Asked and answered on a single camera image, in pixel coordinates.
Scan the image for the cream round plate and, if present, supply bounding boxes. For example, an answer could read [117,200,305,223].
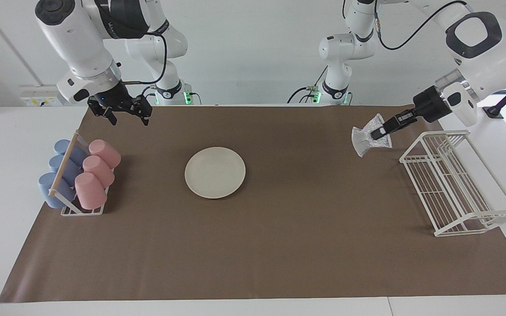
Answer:
[185,147,246,199]

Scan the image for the pink plastic cup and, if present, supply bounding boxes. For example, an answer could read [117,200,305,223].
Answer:
[75,172,107,210]
[89,139,121,169]
[82,155,115,188]

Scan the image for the blue plastic cup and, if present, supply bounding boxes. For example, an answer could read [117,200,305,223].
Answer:
[38,172,76,209]
[49,154,82,187]
[54,139,88,166]

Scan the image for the cup holder with wooden rod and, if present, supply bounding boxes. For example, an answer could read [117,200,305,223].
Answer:
[49,131,116,216]

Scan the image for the brown table mat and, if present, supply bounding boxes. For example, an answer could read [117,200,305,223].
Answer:
[0,105,506,303]

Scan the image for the black right base cables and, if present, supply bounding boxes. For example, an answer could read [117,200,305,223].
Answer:
[141,86,202,106]

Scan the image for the black base cables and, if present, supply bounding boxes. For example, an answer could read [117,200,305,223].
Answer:
[141,86,202,106]
[287,66,329,105]

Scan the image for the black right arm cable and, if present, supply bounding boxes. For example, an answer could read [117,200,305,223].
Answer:
[119,31,168,86]

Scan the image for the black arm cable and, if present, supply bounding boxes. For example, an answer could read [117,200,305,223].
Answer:
[119,31,168,86]
[374,0,468,51]

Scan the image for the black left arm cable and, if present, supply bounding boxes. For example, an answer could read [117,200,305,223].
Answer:
[374,0,468,51]

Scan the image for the wall power outlet strip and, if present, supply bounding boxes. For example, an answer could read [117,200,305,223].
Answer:
[20,86,63,107]

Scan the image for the black left base cables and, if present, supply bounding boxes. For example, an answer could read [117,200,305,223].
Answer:
[287,66,329,105]

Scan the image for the white wire dish rack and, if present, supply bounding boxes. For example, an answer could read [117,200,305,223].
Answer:
[400,129,506,237]

